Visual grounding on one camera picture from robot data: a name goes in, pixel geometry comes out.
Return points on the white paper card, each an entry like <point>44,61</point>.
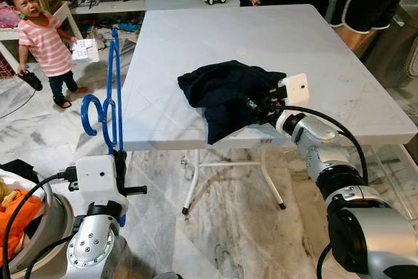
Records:
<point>83,50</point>

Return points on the orange shirt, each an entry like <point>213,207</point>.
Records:
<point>19,217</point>

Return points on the black slipper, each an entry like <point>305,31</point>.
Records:
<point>31,82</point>

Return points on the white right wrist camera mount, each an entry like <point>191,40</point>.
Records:
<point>297,89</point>

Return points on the pale plastic laundry basket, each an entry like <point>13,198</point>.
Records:
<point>55,227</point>

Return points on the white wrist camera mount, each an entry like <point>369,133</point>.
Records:
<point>297,89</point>
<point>96,178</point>

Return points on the grey perforated bin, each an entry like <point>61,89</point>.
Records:
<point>398,50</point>

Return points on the black cloth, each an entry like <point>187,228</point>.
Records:
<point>18,171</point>

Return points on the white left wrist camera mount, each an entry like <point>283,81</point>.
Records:
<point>96,178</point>

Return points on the blue plastic clothes hanger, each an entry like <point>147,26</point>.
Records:
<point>120,129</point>

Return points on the toddler in striped shirt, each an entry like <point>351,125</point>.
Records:
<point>46,47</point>

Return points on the dark navy garment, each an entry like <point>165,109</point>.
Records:
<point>222,96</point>

